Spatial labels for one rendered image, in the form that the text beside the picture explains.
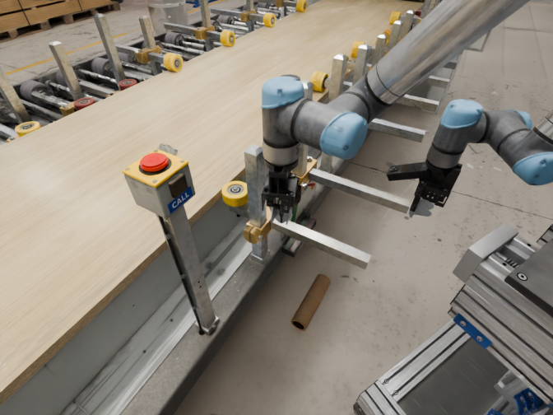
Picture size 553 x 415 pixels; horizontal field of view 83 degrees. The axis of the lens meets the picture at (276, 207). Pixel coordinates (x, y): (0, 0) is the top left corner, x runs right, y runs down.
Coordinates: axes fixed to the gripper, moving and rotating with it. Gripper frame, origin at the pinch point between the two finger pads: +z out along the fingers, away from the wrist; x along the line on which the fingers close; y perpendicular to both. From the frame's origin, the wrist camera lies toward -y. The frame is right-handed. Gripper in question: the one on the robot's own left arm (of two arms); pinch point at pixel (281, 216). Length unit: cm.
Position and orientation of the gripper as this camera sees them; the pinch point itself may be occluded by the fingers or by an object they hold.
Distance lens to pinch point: 80.1
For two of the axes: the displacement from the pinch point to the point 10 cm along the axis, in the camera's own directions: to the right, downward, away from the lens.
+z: 0.0, 7.2, 6.9
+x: 9.9, 1.1, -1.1
